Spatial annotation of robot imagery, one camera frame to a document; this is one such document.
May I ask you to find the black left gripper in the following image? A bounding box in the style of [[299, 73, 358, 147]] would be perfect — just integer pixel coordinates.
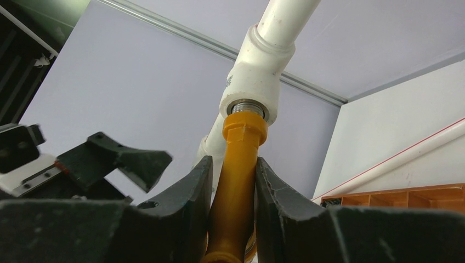
[[1, 123, 173, 203]]

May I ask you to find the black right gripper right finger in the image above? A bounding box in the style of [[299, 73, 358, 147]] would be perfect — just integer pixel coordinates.
[[256, 158, 464, 262]]

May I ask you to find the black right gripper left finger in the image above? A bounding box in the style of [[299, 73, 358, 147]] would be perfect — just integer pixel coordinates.
[[1, 156, 213, 262]]

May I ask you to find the wooden compartment tray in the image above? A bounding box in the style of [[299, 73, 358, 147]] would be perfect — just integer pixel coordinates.
[[320, 184, 464, 214]]

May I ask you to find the white pvc pipe frame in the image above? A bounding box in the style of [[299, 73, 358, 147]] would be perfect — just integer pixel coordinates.
[[197, 1, 464, 201]]

